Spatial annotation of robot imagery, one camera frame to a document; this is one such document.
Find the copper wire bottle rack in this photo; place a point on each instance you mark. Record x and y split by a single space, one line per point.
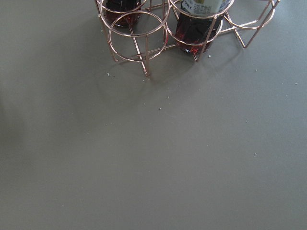
154 32

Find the tea bottle white cap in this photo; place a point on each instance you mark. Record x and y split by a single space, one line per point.
193 31

